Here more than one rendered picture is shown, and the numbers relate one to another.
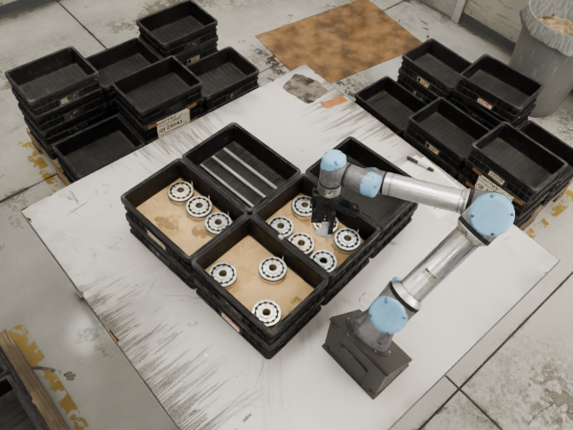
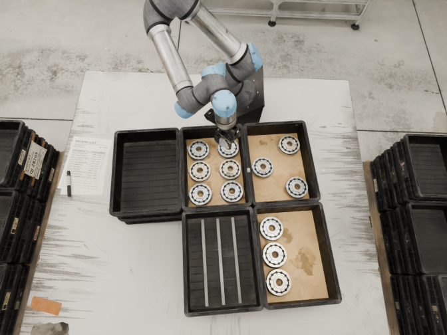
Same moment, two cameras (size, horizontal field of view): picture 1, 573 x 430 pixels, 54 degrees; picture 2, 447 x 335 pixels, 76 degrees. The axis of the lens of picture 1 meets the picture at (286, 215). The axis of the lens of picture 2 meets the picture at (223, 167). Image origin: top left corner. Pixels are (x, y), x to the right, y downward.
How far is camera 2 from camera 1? 165 cm
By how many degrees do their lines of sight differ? 54
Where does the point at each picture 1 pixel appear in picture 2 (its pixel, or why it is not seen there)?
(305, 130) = (106, 290)
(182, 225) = (295, 251)
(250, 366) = not seen: hidden behind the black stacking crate
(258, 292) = (280, 163)
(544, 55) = not seen: outside the picture
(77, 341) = not seen: hidden behind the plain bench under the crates
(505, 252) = (106, 94)
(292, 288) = (258, 150)
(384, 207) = (147, 155)
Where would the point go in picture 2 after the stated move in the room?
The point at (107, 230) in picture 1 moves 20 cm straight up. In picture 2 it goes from (337, 314) to (358, 320)
